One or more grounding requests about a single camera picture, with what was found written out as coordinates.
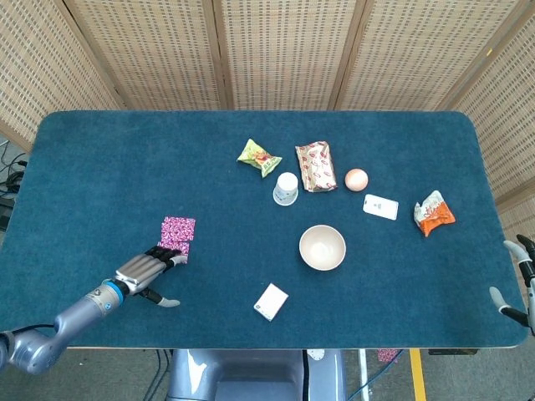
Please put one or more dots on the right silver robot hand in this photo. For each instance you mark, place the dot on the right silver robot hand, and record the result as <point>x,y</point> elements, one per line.
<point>531,292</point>

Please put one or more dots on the pink patterned card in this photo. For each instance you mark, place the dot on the pink patterned card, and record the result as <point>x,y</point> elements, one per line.
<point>386,356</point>
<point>184,247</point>
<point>179,227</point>

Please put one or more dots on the green snack bag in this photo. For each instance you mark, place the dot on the green snack bag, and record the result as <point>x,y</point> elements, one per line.
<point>259,158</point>

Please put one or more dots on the white pink tissue pack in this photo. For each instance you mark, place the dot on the white pink tissue pack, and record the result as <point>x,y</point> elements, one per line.
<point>271,301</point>

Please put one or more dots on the white smartphone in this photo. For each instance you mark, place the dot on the white smartphone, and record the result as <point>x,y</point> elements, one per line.
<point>380,206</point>

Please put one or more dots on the white orange snack bag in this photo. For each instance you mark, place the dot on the white orange snack bag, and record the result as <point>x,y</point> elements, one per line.
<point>434,215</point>

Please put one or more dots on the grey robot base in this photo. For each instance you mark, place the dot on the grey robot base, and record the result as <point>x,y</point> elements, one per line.
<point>251,376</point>

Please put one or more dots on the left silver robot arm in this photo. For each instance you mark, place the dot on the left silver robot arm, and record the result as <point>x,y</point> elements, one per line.
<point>75,315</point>

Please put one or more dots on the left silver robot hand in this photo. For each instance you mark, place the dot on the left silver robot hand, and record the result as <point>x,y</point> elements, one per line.
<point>138,271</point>

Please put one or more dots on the woven screen panel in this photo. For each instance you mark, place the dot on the woven screen panel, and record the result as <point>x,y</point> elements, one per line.
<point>510,125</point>
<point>42,71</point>
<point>284,54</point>
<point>418,54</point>
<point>159,54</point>

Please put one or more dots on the beige bowl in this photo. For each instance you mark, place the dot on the beige bowl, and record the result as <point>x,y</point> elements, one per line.
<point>322,248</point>

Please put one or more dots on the blue table carpet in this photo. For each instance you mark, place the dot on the blue table carpet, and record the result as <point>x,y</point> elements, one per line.
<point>209,200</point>

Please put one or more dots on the peach coloured ball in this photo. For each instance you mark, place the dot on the peach coloured ball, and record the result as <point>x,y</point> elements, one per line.
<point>356,179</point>

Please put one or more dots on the gold red snack bag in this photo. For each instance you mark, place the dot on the gold red snack bag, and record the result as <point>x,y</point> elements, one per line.
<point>316,167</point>

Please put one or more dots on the white table leg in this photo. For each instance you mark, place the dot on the white table leg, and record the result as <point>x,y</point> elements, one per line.
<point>363,372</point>

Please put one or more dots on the white floral paper cup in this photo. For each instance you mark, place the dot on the white floral paper cup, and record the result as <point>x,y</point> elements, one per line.
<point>286,188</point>

